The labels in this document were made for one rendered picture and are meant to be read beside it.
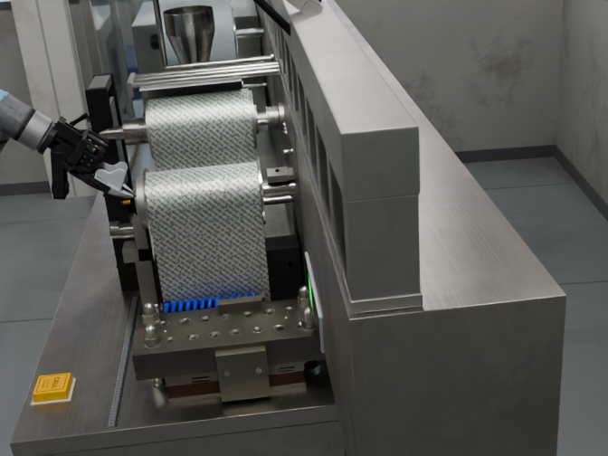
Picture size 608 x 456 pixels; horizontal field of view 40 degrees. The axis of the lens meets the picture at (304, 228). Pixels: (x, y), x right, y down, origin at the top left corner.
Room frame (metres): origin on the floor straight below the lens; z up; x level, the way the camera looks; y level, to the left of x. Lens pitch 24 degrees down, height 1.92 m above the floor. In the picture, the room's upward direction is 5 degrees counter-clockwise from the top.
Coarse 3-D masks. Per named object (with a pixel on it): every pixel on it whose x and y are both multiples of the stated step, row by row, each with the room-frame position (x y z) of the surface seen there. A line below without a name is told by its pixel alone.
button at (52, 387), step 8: (40, 376) 1.55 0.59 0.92; (48, 376) 1.54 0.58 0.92; (56, 376) 1.54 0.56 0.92; (64, 376) 1.54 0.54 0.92; (40, 384) 1.52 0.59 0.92; (48, 384) 1.52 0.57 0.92; (56, 384) 1.51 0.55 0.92; (64, 384) 1.51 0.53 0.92; (40, 392) 1.49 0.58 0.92; (48, 392) 1.49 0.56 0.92; (56, 392) 1.49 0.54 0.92; (64, 392) 1.49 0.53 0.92; (40, 400) 1.48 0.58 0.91; (48, 400) 1.48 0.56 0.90
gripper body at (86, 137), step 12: (60, 120) 1.67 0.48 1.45; (60, 132) 1.67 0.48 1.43; (72, 132) 1.67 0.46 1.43; (84, 132) 1.69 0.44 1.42; (48, 144) 1.65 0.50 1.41; (60, 144) 1.67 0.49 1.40; (72, 144) 1.67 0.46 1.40; (84, 144) 1.65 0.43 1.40; (96, 144) 1.69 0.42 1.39; (72, 156) 1.65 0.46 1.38; (84, 156) 1.66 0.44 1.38; (96, 156) 1.65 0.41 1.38; (72, 168) 1.65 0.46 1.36; (84, 168) 1.66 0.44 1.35
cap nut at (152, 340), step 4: (148, 328) 1.46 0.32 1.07; (152, 328) 1.46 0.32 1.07; (156, 328) 1.47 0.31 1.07; (144, 332) 1.47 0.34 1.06; (148, 332) 1.46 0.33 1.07; (152, 332) 1.46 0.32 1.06; (156, 332) 1.46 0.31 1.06; (144, 336) 1.47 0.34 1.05; (148, 336) 1.46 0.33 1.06; (152, 336) 1.46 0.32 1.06; (156, 336) 1.46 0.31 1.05; (144, 340) 1.46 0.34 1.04; (148, 340) 1.45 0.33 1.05; (152, 340) 1.45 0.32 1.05; (156, 340) 1.46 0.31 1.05; (160, 340) 1.47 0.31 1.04; (144, 344) 1.47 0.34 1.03; (148, 344) 1.45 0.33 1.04; (152, 344) 1.45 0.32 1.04; (156, 344) 1.46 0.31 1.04; (160, 344) 1.46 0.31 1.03; (148, 348) 1.45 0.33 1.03; (152, 348) 1.45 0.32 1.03
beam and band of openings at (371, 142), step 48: (288, 48) 1.74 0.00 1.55; (336, 48) 1.22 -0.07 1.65; (336, 96) 0.96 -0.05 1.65; (384, 96) 0.95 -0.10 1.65; (336, 144) 0.87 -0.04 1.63; (384, 144) 0.83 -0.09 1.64; (336, 192) 0.98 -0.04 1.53; (384, 192) 0.83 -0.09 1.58; (336, 240) 0.98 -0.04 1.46; (384, 240) 0.83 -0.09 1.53; (384, 288) 0.83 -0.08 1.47
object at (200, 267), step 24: (168, 240) 1.63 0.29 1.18; (192, 240) 1.64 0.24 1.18; (216, 240) 1.64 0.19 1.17; (240, 240) 1.64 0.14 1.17; (264, 240) 1.64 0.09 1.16; (168, 264) 1.63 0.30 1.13; (192, 264) 1.64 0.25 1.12; (216, 264) 1.64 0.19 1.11; (240, 264) 1.64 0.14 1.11; (264, 264) 1.64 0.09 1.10; (168, 288) 1.63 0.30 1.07; (192, 288) 1.64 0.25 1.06; (216, 288) 1.64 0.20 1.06; (240, 288) 1.64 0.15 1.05; (264, 288) 1.64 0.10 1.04
